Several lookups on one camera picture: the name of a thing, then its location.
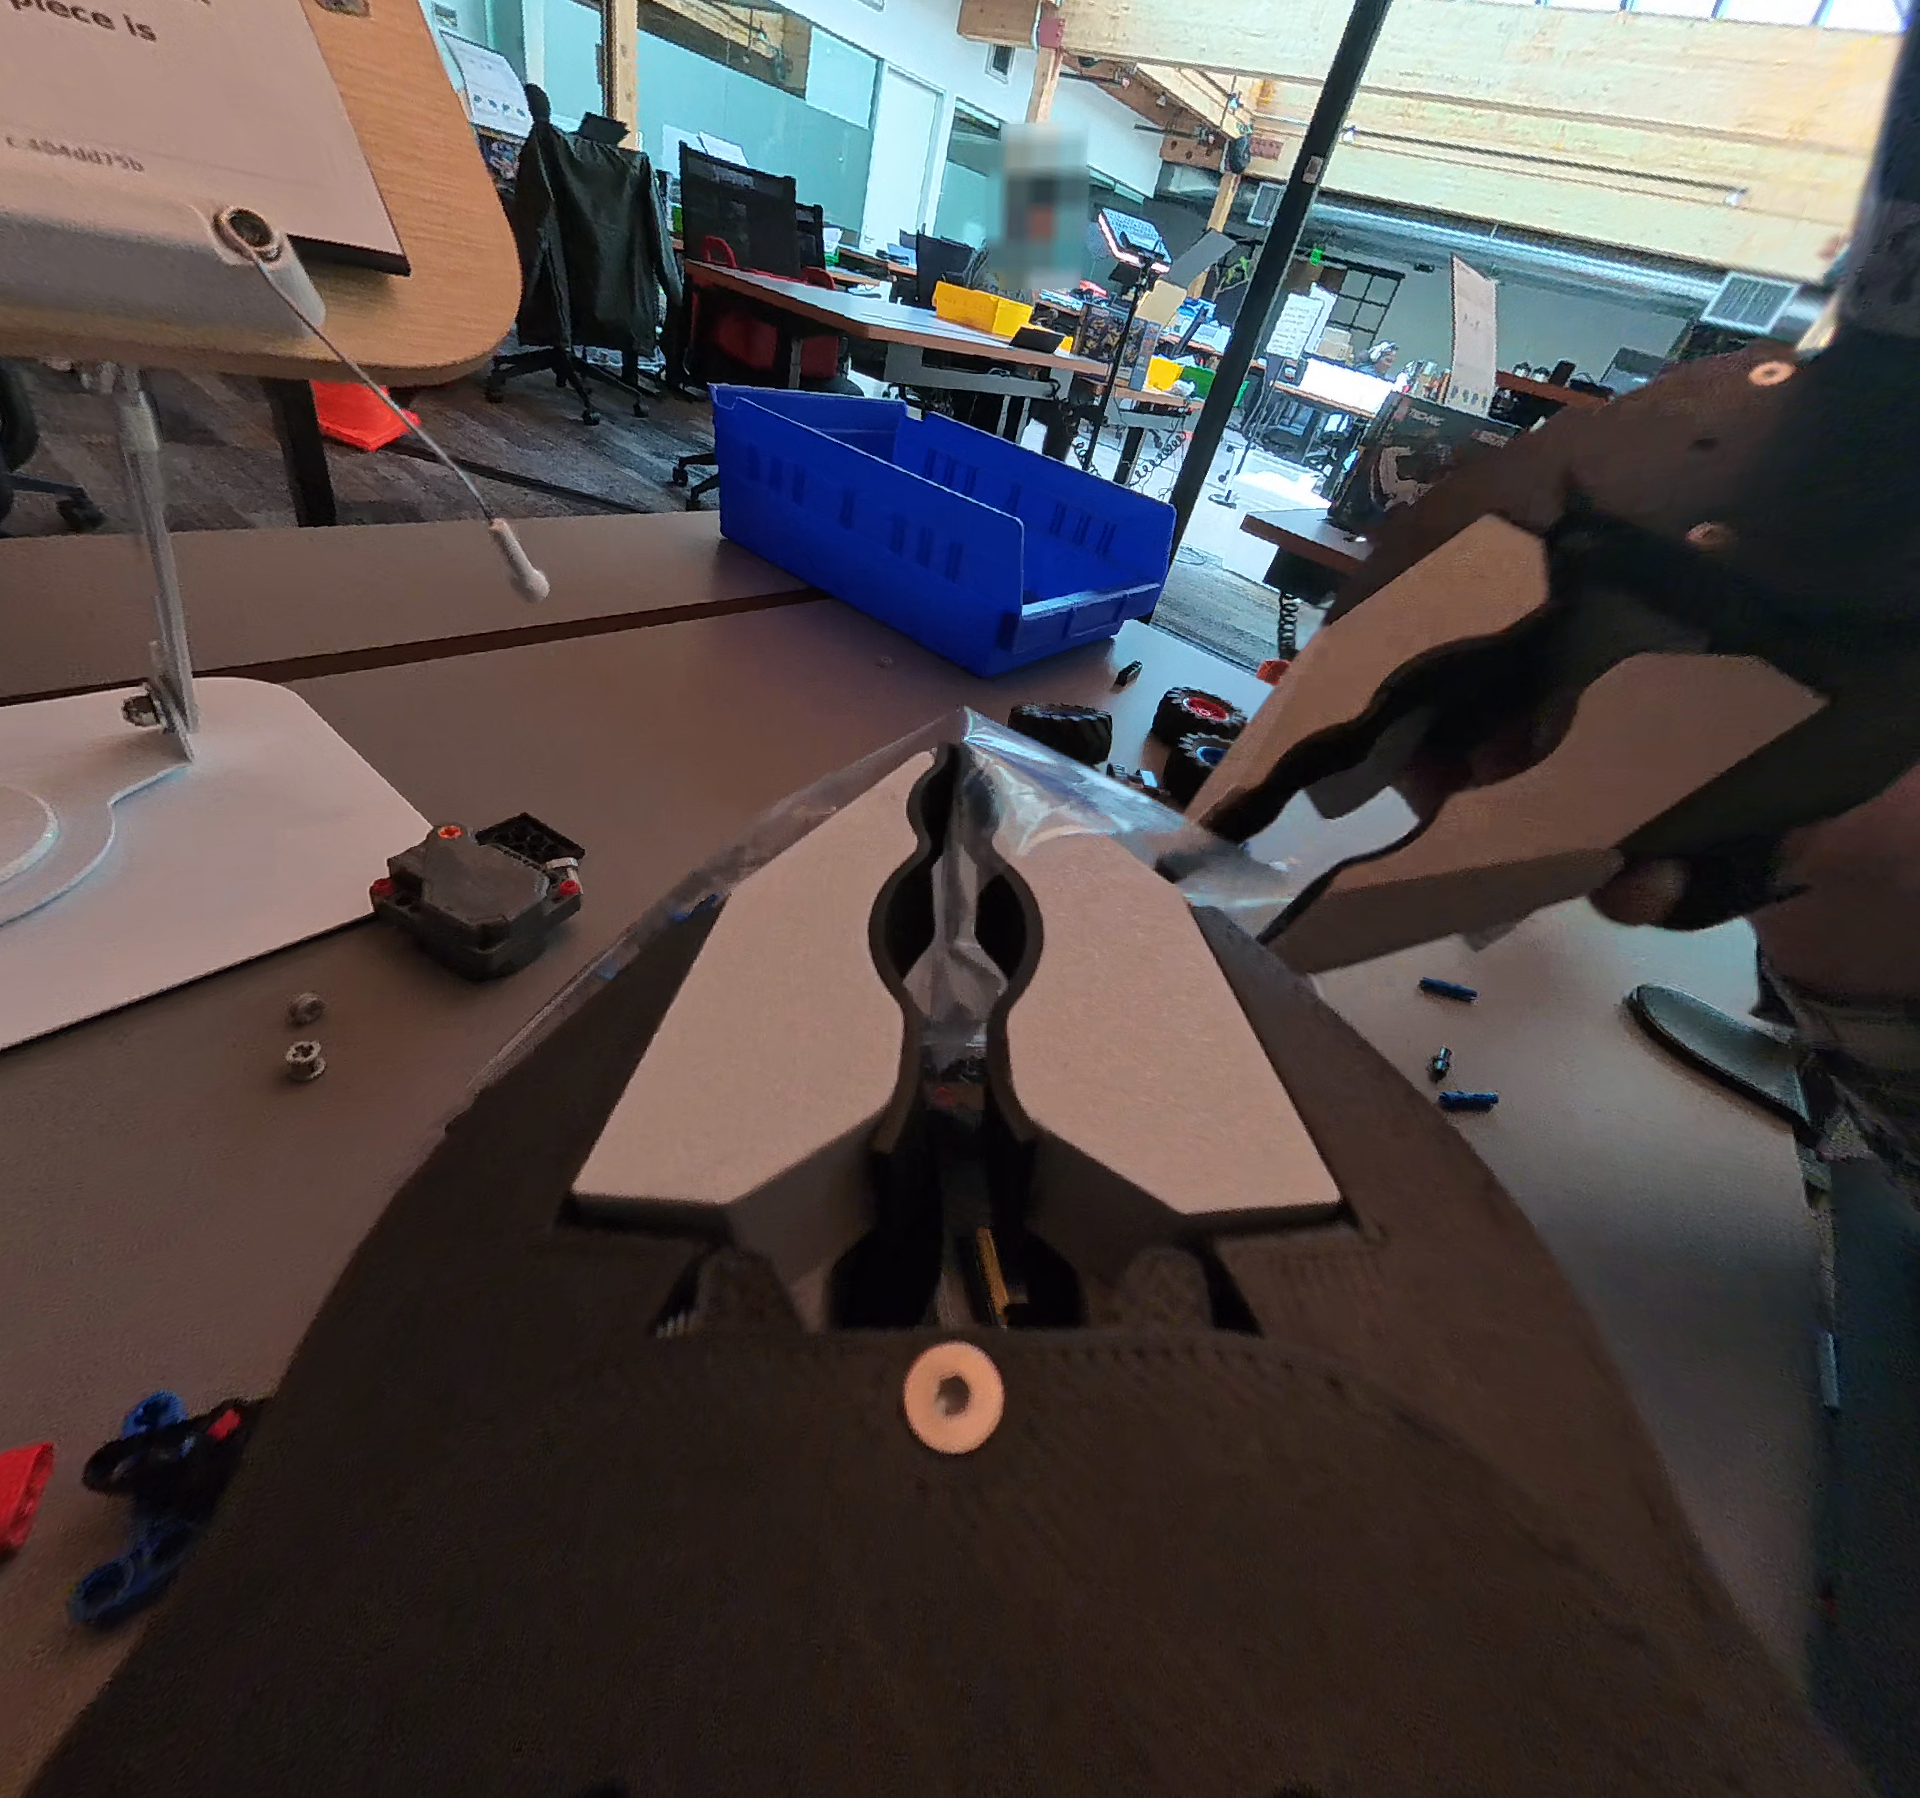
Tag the black chair with dark jacket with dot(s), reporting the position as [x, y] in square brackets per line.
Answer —
[586, 224]

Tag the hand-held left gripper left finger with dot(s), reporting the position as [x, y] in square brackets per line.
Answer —
[750, 1065]

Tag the clear plastic bag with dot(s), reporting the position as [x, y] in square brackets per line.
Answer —
[1111, 807]

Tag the black pole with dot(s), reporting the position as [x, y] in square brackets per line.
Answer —
[1293, 210]

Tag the black toy wheel red rim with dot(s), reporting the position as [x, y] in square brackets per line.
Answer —
[1202, 714]

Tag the dark cardboard box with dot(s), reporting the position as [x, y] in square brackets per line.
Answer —
[1409, 463]

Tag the grey desk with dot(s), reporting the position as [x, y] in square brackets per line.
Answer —
[240, 1229]

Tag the wooden table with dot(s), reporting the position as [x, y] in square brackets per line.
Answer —
[873, 322]
[1306, 554]

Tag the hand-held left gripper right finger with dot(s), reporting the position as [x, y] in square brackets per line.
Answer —
[1186, 1081]

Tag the blue storage bin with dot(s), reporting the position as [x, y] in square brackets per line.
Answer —
[933, 533]

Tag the pile of toy building pieces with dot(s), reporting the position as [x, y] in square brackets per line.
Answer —
[1455, 1033]

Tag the instruction sheet wooden board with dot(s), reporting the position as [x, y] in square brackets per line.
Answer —
[181, 89]

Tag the blue toy connector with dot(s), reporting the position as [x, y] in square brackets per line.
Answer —
[153, 1514]

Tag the black toy wheel blue rim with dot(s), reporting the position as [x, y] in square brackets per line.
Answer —
[1202, 769]
[1061, 731]

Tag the white tipped thin rod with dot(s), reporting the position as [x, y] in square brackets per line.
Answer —
[390, 402]

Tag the red toy connector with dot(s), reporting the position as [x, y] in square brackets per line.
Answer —
[21, 1494]

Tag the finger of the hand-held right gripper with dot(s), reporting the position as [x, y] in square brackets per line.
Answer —
[1409, 644]
[1591, 776]

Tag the grey toy motor block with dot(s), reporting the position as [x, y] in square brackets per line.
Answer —
[476, 899]

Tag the yellow bins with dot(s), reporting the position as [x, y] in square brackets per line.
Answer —
[982, 308]

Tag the red black office chair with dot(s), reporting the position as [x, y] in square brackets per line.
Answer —
[750, 269]

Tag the black dotted chair armrest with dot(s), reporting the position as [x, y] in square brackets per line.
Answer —
[1719, 1049]

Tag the orange traffic cone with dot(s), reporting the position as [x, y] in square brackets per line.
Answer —
[362, 418]

